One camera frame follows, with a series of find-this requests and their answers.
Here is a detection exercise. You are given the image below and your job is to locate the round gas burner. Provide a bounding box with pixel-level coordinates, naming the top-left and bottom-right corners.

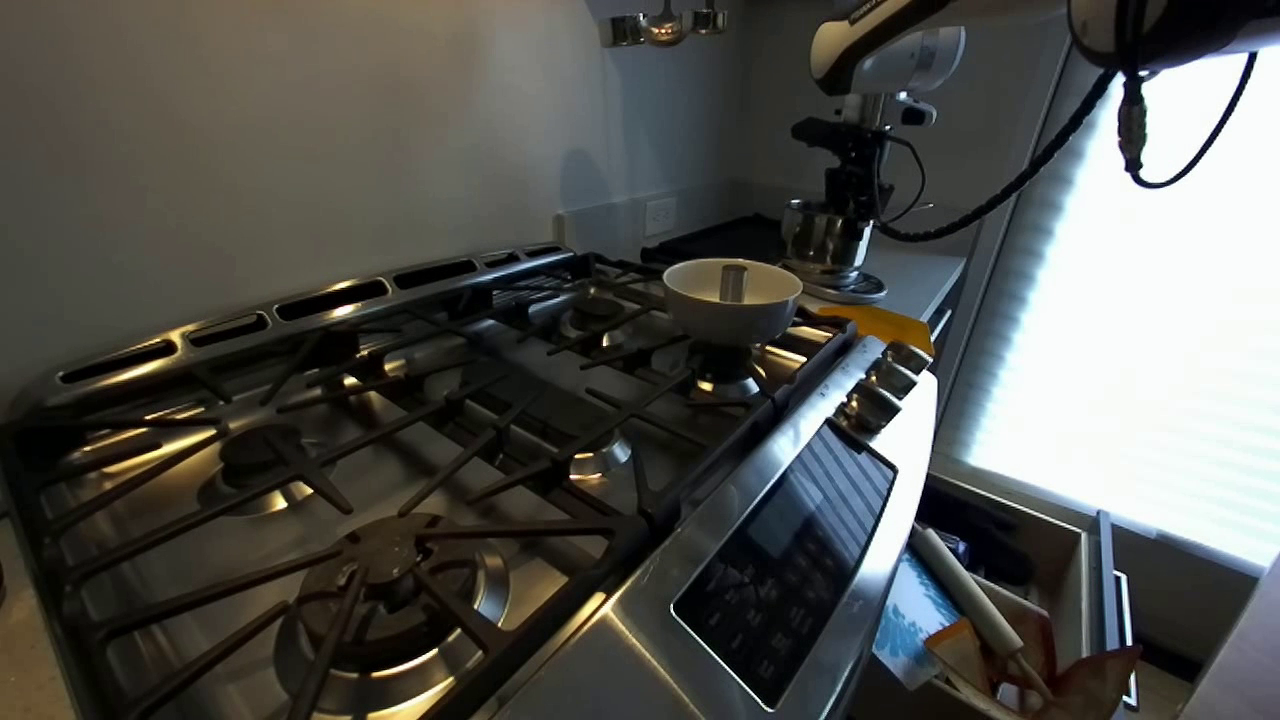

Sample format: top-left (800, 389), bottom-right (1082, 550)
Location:
top-left (274, 511), bottom-right (517, 716)
top-left (198, 418), bottom-right (323, 517)
top-left (552, 284), bottom-right (637, 343)
top-left (686, 340), bottom-right (776, 412)

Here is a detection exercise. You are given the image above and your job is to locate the hanging metal measuring cup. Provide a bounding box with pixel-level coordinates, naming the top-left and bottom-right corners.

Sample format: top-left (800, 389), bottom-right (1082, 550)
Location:
top-left (603, 7), bottom-right (650, 54)
top-left (688, 0), bottom-right (737, 41)
top-left (644, 0), bottom-right (694, 54)

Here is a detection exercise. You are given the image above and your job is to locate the long black cable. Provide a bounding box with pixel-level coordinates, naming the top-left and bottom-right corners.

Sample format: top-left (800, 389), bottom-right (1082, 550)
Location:
top-left (874, 63), bottom-right (1120, 250)

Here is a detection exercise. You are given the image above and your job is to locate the black flat mat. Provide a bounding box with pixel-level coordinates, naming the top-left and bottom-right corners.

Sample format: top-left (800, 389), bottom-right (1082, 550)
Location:
top-left (637, 214), bottom-right (804, 273)

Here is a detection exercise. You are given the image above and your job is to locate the oblong gas burner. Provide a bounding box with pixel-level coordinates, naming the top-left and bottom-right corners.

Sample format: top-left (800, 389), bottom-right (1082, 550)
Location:
top-left (464, 364), bottom-right (640, 495)

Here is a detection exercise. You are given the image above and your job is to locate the white ceramic bowl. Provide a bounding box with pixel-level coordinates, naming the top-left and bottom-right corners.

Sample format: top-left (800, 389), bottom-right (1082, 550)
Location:
top-left (661, 251), bottom-right (807, 353)

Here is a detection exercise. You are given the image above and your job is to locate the stainless steel pot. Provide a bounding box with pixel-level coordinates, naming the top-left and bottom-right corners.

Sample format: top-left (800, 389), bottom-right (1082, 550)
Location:
top-left (782, 198), bottom-right (883, 281)

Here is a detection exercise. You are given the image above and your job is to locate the cream rolling pin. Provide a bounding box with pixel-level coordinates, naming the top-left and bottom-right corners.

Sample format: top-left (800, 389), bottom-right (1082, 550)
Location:
top-left (912, 521), bottom-right (1058, 704)

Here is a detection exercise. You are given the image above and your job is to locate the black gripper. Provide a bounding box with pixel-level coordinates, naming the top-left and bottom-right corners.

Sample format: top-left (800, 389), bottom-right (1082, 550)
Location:
top-left (793, 87), bottom-right (938, 239)

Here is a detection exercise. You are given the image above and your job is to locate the black cast iron grate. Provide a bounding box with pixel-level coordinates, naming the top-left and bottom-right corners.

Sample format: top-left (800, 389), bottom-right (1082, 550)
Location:
top-left (23, 331), bottom-right (650, 720)
top-left (491, 251), bottom-right (857, 445)
top-left (316, 284), bottom-right (695, 538)

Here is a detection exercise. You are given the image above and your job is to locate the open kitchen drawer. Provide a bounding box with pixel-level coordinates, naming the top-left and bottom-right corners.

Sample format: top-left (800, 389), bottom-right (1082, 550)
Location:
top-left (852, 455), bottom-right (1149, 720)

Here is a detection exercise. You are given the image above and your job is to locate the orange-edged beige pot holder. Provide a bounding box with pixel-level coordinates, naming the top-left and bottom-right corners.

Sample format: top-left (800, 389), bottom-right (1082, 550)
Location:
top-left (923, 613), bottom-right (1144, 720)

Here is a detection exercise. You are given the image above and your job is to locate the stainless steel gas stove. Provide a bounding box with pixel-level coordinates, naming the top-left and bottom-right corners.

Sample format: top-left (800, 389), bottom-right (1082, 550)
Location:
top-left (0, 239), bottom-right (943, 720)

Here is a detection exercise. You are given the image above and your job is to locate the black cable with connector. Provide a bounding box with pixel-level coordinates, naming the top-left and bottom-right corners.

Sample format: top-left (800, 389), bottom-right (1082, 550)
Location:
top-left (1111, 48), bottom-right (1266, 192)

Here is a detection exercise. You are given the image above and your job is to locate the round steel coaster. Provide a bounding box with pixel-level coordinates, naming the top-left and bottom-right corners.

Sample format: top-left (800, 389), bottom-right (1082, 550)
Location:
top-left (818, 263), bottom-right (893, 299)

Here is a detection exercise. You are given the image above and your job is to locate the window blind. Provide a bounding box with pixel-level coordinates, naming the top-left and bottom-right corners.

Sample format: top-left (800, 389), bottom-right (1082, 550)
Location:
top-left (952, 54), bottom-right (1280, 571)

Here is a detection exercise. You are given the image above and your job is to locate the yellow cloth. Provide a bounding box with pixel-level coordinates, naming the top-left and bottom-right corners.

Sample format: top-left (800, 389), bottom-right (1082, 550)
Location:
top-left (804, 299), bottom-right (939, 359)

